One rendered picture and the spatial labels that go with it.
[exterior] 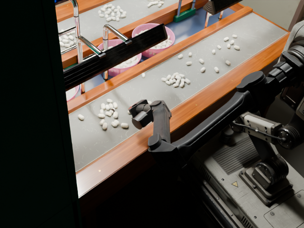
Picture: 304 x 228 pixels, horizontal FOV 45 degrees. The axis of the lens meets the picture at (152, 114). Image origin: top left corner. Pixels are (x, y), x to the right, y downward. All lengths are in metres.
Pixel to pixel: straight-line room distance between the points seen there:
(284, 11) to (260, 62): 1.68
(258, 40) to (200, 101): 0.75
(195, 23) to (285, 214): 1.39
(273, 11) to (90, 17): 2.11
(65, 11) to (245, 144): 1.40
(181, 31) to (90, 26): 0.61
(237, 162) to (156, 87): 0.61
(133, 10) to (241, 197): 1.40
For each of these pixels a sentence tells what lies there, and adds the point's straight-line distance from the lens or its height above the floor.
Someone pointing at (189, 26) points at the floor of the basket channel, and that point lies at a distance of 2.62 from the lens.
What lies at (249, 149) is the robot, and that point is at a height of 0.47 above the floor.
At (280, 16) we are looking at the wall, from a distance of 3.98.
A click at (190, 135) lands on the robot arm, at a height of 1.25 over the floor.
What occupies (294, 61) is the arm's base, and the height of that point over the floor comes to 1.42.
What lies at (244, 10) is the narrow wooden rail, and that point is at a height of 0.77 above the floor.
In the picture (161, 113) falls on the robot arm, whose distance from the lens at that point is 1.44.
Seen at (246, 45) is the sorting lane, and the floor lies 0.74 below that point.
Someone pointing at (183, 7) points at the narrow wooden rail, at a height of 0.75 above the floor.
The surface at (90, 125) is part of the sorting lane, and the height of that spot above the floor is 0.74.
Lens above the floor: 2.13
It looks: 48 degrees down
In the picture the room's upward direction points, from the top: 7 degrees clockwise
